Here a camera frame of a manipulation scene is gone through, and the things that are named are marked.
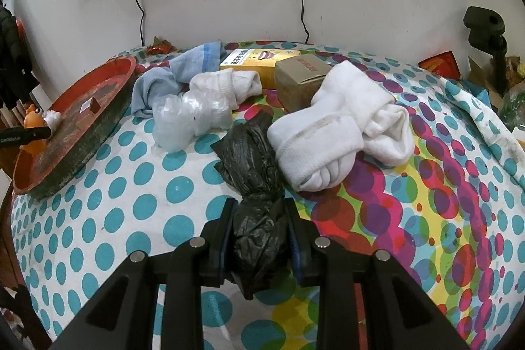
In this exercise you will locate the red gold wrapper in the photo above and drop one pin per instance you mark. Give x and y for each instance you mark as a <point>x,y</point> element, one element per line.
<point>158,45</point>

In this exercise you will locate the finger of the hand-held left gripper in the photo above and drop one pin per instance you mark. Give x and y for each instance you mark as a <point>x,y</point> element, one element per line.
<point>24,136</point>

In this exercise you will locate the black sock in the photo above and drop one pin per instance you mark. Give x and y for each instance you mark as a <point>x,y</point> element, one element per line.
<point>254,235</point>

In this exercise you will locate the black clamp stand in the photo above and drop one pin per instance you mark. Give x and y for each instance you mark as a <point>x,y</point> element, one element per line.
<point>484,26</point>

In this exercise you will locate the white sock roll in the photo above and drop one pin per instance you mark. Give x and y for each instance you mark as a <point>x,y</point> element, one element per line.
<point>209,112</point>
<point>52,119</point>

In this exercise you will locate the clear plastic bag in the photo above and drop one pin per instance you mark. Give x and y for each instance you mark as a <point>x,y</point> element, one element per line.
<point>170,124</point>

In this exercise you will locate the yellow carton box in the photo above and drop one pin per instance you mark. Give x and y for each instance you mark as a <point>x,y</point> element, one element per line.
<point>262,65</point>

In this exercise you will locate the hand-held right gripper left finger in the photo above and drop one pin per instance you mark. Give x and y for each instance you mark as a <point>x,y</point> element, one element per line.
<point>223,247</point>

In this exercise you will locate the brown cardboard box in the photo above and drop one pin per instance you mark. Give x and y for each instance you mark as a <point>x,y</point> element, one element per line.
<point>299,87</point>

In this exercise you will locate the light blue sock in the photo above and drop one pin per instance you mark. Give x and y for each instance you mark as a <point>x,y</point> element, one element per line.
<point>188,63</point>

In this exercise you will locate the red round tray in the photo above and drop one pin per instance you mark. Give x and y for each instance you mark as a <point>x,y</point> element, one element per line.
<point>82,136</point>

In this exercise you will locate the polka-dot tablecloth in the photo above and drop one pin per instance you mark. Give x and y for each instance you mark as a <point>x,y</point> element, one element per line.
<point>143,177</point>

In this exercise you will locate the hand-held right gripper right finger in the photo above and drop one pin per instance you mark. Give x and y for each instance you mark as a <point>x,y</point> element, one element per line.
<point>296,247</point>

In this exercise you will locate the red snack packet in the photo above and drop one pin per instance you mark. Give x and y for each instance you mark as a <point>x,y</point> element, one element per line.
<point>441,65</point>

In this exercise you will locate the long white sock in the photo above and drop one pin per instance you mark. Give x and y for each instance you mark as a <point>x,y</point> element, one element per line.
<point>369,104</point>

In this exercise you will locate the dark jacket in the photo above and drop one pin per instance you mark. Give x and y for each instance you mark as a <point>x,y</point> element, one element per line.
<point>14,54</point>

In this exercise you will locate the small white sock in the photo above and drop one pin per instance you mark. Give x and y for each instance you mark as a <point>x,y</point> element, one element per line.
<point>229,85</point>

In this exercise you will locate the orange rubber toy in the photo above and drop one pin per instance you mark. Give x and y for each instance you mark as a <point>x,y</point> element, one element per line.
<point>33,118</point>

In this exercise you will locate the beige radiator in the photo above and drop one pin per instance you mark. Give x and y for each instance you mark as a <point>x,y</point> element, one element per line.
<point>14,116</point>

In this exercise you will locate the green plastic bag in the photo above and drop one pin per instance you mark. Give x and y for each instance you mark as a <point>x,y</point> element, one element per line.
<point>512,108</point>

